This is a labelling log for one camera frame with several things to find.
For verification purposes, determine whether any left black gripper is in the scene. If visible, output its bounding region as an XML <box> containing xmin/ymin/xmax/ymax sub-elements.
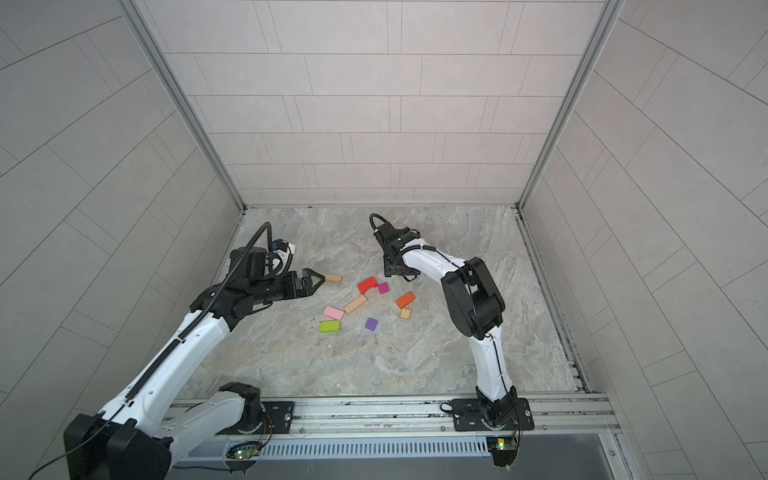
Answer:
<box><xmin>248</xmin><ymin>269</ymin><xmax>327</xmax><ymax>307</ymax></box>

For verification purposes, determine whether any natural wood long block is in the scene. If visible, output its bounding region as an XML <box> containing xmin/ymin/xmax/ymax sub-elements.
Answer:
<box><xmin>344</xmin><ymin>295</ymin><xmax>367</xmax><ymax>315</ymax></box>

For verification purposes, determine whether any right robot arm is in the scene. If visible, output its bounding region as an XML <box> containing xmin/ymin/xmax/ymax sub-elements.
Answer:
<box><xmin>369</xmin><ymin>213</ymin><xmax>534</xmax><ymax>432</ymax></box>

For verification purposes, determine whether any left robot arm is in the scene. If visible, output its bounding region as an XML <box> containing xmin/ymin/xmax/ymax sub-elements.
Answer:
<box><xmin>63</xmin><ymin>268</ymin><xmax>325</xmax><ymax>479</ymax></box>

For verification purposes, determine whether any orange wood block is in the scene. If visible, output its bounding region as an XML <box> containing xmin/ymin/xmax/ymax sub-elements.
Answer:
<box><xmin>396</xmin><ymin>292</ymin><xmax>416</xmax><ymax>309</ymax></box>

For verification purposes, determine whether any red wood block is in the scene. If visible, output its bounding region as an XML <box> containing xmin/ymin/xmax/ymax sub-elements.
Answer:
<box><xmin>357</xmin><ymin>277</ymin><xmax>378</xmax><ymax>295</ymax></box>

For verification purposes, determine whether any pink wood block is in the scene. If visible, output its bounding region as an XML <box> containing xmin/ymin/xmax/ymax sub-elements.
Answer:
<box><xmin>323</xmin><ymin>306</ymin><xmax>345</xmax><ymax>321</ymax></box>

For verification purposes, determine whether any green wood block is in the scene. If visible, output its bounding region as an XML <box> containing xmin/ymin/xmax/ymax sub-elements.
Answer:
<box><xmin>318</xmin><ymin>321</ymin><xmax>341</xmax><ymax>333</ymax></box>

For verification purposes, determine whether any left circuit board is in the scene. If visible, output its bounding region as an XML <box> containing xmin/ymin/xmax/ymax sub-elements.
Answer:
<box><xmin>226</xmin><ymin>441</ymin><xmax>263</xmax><ymax>461</ymax></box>

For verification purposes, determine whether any circuit board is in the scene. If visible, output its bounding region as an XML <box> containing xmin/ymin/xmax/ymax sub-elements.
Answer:
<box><xmin>486</xmin><ymin>436</ymin><xmax>519</xmax><ymax>454</ymax></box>
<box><xmin>226</xmin><ymin>441</ymin><xmax>263</xmax><ymax>461</ymax></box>

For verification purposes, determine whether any right circuit board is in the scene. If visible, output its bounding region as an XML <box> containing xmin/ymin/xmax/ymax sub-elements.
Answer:
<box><xmin>486</xmin><ymin>436</ymin><xmax>519</xmax><ymax>454</ymax></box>

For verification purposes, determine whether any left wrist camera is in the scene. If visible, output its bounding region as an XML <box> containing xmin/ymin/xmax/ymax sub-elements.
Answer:
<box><xmin>271</xmin><ymin>239</ymin><xmax>296</xmax><ymax>261</ymax></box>

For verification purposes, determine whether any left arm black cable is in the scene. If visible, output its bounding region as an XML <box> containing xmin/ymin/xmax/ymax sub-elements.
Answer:
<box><xmin>26</xmin><ymin>221</ymin><xmax>274</xmax><ymax>480</ymax></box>

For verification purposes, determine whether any aluminium mounting rail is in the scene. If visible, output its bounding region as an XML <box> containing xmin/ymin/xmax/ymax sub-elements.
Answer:
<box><xmin>149</xmin><ymin>392</ymin><xmax>620</xmax><ymax>445</ymax></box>

